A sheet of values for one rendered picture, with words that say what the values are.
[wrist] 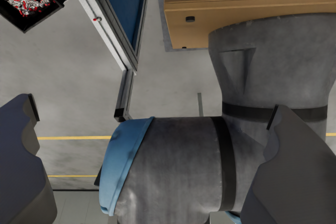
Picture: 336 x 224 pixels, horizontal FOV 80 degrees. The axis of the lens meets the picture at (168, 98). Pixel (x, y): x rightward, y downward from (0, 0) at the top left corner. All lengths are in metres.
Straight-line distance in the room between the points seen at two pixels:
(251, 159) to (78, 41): 1.76
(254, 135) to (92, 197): 6.51
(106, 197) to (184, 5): 0.20
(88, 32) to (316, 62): 1.68
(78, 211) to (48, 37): 5.43
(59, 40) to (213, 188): 1.82
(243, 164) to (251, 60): 0.11
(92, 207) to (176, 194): 6.39
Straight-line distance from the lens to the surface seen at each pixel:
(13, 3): 0.72
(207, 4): 0.17
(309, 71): 0.23
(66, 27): 1.83
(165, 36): 0.45
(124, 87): 0.68
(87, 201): 6.70
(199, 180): 0.23
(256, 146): 0.24
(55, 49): 2.04
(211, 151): 0.23
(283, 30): 0.21
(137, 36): 0.85
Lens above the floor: 1.37
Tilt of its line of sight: 37 degrees down
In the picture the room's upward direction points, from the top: 179 degrees counter-clockwise
